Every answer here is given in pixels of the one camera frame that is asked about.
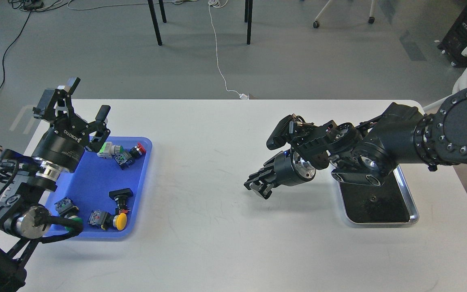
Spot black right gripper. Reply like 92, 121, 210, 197
244, 150, 316, 200

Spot black floor cable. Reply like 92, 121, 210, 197
0, 0, 64, 153

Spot silver metal tray black mat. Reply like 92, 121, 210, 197
338, 166, 419, 228

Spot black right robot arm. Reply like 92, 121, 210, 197
244, 88, 467, 199

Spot blue plastic tray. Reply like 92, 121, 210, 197
45, 136, 152, 240

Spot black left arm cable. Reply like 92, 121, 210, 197
0, 160, 84, 245

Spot black square push button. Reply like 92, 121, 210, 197
109, 187, 133, 215

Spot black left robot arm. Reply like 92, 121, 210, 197
0, 77, 111, 292

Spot small black gear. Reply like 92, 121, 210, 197
369, 195, 379, 204

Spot white floor cable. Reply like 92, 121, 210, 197
208, 0, 250, 100

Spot red push button switch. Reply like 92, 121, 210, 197
113, 142, 146, 170

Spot white chair base wheels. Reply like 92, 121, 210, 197
311, 0, 378, 29

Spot black table leg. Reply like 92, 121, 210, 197
244, 0, 253, 45
148, 0, 167, 46

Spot green white push button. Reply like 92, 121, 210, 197
97, 141, 124, 159

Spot black equipment cart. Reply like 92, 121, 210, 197
437, 4, 467, 68

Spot yellow push button switch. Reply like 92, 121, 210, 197
87, 210, 128, 231

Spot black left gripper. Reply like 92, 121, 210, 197
32, 77, 111, 179

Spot green round push button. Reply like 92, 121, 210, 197
54, 197, 83, 224

